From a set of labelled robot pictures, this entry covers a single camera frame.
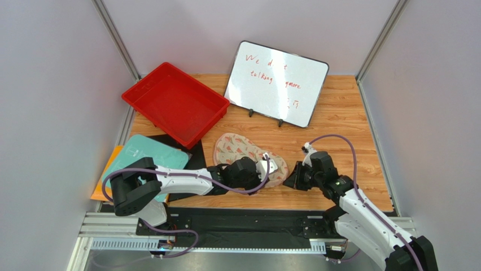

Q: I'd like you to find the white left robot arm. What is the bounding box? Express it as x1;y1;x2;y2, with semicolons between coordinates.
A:
102;154;278;226

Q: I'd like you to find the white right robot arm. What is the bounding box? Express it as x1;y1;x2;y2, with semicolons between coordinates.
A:
283;150;438;270

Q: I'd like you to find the black board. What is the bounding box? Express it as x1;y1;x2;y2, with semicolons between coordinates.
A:
146;134;212;203

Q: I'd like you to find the red plastic tray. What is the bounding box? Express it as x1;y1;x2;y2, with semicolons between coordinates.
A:
121;62;230;149

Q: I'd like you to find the white dry-erase board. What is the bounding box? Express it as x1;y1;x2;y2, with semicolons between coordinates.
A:
224;41;329;128

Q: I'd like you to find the orange board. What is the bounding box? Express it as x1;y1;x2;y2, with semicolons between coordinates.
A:
90;146;123;201

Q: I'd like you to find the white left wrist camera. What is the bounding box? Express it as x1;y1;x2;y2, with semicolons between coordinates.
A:
256;152;278;181

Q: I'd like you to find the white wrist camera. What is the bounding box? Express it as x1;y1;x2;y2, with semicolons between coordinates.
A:
256;152;278;181
301;142;317;167

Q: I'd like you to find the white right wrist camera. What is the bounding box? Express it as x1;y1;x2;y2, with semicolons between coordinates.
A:
301;142;317;167

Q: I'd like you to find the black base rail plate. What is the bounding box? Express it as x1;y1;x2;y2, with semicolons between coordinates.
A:
135;204;367;251

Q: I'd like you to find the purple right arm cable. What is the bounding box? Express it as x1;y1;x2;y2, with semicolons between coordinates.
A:
306;134;425;271

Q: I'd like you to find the aluminium frame rail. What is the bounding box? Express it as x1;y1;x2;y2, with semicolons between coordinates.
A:
69;206;417;270

